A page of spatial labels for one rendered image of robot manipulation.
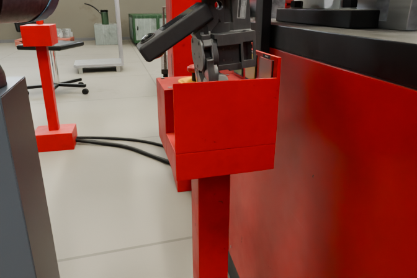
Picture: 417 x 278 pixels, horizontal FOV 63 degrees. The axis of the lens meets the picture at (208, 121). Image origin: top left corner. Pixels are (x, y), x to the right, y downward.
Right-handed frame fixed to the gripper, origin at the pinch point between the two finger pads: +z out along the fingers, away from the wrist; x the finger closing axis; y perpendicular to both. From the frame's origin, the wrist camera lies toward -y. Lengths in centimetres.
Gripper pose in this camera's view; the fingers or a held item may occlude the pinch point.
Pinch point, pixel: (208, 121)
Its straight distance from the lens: 55.3
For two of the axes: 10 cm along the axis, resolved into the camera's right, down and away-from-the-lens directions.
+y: 9.6, -1.6, 2.2
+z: 0.8, 9.4, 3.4
